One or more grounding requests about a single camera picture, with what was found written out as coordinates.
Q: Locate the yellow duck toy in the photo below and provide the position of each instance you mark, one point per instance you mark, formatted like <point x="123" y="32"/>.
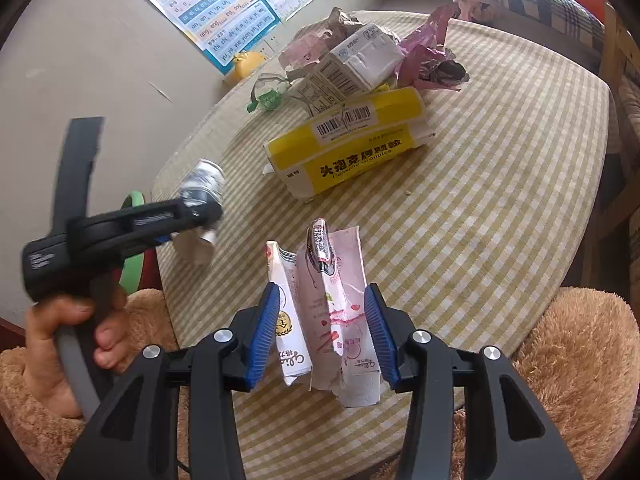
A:
<point x="247" y="62"/>

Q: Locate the person's left hand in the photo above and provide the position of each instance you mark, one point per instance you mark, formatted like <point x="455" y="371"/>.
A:
<point x="42" y="360"/>

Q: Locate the white carton with gold seal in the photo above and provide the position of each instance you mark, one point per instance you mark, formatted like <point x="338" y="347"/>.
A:
<point x="290" y="320"/>

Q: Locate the torn pink white carton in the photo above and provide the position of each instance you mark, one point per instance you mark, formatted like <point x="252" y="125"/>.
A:
<point x="350" y="310"/>

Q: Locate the blue alphabet wall poster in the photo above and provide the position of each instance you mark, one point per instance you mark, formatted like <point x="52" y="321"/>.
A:
<point x="210" y="15"/>

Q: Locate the brown plush toy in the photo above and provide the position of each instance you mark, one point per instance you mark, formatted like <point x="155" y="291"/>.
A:
<point x="575" y="360"/>

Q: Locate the pink plastic bag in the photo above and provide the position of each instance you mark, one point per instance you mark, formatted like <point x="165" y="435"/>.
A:
<point x="420" y="55"/>

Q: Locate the crushed white drink can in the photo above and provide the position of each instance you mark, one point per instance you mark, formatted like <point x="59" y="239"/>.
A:
<point x="202" y="180"/>

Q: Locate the green plastic wrapper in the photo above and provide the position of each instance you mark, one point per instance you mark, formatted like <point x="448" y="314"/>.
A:
<point x="270" y="97"/>

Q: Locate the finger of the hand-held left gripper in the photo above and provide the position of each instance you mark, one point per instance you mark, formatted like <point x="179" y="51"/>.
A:
<point x="161" y="240"/>
<point x="197" y="212"/>

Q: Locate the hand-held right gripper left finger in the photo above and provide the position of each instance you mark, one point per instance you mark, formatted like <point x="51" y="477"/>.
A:
<point x="265" y="335"/>

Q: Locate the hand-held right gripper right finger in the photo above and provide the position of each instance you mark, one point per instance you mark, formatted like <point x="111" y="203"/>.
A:
<point x="380" y="335"/>

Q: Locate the green rimmed bin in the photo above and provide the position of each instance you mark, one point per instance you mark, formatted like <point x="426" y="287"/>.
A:
<point x="134" y="199"/>

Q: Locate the white milk carton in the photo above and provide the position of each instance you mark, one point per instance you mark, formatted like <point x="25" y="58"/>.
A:
<point x="360" y="55"/>

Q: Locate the wooden chair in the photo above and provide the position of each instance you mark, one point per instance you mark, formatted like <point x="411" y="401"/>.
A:
<point x="612" y="45"/>

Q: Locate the yellow medicine box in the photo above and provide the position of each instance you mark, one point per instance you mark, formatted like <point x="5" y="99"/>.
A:
<point x="350" y="160"/>

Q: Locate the crushed pink carton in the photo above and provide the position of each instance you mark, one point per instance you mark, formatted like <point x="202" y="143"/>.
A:
<point x="305" y="50"/>

